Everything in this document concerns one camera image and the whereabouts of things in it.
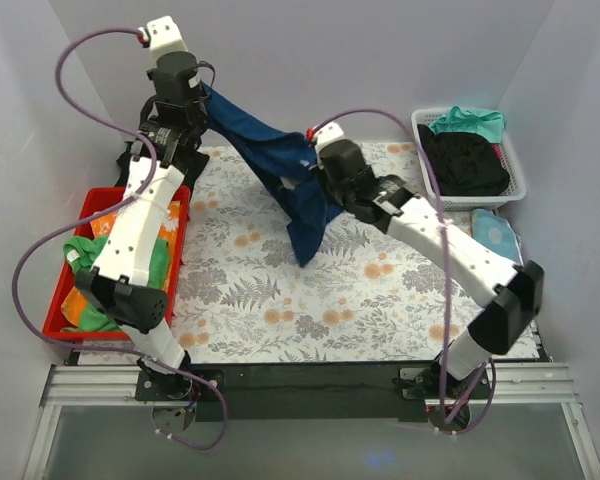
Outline dark blue t shirt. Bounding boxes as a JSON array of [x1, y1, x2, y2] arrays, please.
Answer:
[[205, 85, 342, 267]]

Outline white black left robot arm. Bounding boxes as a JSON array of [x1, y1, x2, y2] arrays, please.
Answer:
[[76, 51, 209, 400]]

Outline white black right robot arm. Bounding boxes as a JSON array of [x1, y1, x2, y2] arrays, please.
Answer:
[[315, 139, 544, 398]]

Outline black t shirt on table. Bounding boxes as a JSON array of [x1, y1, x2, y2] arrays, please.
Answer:
[[114, 142, 210, 193]]

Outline black garment in basket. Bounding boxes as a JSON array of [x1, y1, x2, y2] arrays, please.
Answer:
[[417, 124, 510, 197]]

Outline floral patterned table mat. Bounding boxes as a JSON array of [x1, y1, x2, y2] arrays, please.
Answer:
[[77, 142, 540, 365]]

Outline light blue polka dot cloth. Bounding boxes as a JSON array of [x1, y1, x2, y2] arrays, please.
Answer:
[[471, 209, 523, 265]]

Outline teal garment in basket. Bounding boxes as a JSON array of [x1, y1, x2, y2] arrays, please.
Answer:
[[428, 106, 506, 144]]

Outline white plastic laundry basket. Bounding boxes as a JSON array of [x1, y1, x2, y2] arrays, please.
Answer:
[[411, 108, 527, 211]]

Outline green t shirt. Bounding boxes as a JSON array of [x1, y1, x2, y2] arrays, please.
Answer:
[[61, 235, 171, 333]]

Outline orange white patterned shirt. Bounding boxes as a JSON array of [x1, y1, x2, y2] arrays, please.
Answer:
[[59, 200, 184, 333]]

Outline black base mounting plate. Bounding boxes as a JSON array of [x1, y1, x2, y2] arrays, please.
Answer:
[[135, 361, 493, 422]]

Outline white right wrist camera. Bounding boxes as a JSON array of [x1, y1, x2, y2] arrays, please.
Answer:
[[312, 121, 345, 150]]

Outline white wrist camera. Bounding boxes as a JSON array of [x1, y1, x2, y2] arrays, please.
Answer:
[[312, 121, 345, 150], [145, 16, 188, 64]]

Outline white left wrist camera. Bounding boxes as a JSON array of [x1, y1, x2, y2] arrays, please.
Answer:
[[145, 16, 188, 64]]

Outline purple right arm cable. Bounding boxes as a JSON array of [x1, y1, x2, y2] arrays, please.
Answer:
[[310, 108, 497, 437]]

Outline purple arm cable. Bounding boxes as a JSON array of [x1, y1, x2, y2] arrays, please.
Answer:
[[11, 27, 229, 451], [310, 108, 497, 437]]

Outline aluminium frame rail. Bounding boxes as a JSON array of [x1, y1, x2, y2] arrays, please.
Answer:
[[24, 362, 600, 479]]

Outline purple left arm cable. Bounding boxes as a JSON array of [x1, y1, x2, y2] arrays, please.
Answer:
[[11, 27, 229, 451]]

